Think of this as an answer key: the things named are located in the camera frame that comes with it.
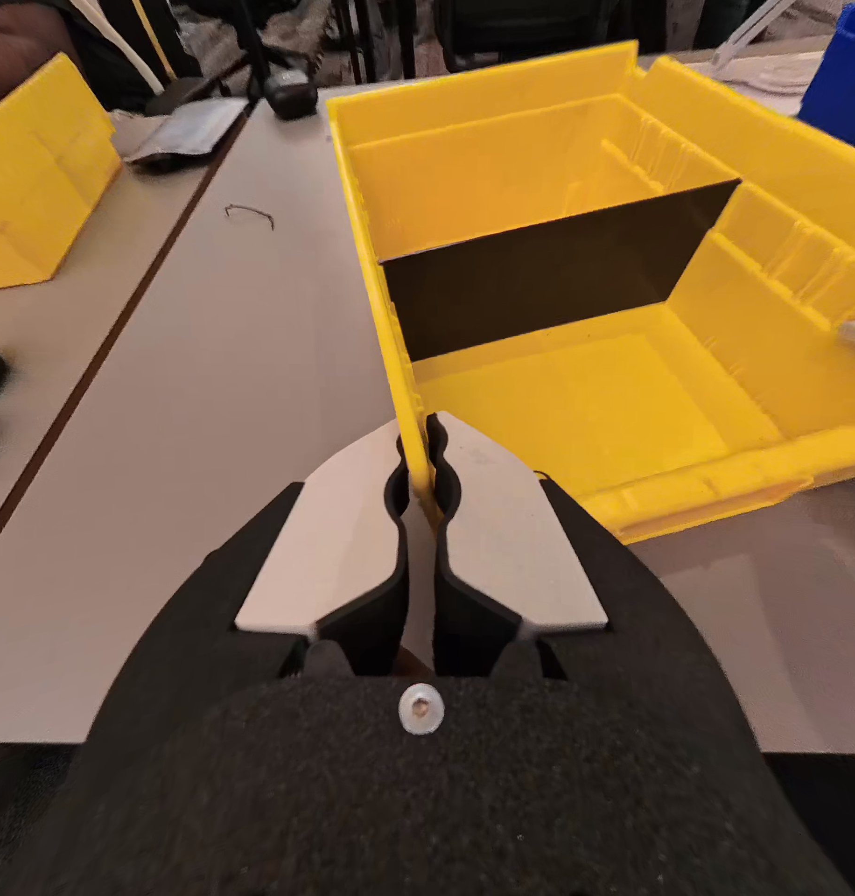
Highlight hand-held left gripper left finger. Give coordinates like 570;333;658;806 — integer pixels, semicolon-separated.
236;418;412;670

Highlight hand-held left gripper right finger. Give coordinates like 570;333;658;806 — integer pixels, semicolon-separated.
431;412;610;673

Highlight yellow plastic bin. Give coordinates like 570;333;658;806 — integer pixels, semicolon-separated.
0;54;123;292
327;42;855;544

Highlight blue plastic bin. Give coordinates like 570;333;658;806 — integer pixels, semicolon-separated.
799;0;855;155

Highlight black bin divider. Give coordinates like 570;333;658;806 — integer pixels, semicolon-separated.
379;180;743;362

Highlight white panel stand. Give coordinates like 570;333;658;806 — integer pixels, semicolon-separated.
708;0;837;88

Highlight black computer mouse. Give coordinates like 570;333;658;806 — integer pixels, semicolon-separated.
264;77;321;121

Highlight black office chair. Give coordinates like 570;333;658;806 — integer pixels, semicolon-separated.
190;0;323;85

